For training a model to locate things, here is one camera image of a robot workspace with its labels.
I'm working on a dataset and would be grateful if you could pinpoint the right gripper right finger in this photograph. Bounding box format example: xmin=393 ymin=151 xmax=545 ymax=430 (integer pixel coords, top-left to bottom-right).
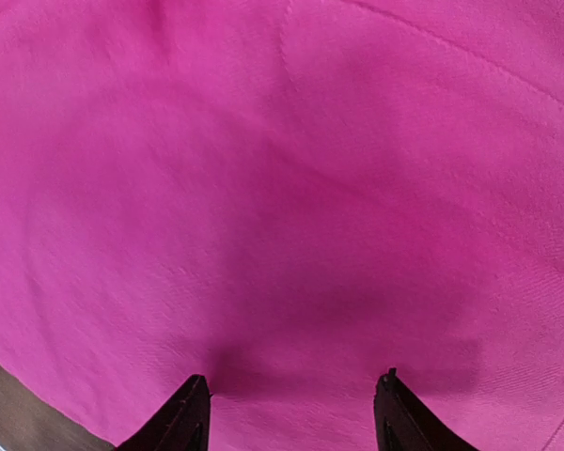
xmin=373 ymin=368 xmax=477 ymax=451

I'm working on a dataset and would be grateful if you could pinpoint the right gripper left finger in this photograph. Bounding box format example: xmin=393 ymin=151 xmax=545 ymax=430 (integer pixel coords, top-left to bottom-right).
xmin=116 ymin=374 xmax=211 ymax=451

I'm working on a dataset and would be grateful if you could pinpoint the pink shirt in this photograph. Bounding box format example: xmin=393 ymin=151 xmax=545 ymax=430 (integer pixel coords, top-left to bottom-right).
xmin=0 ymin=1 xmax=564 ymax=450

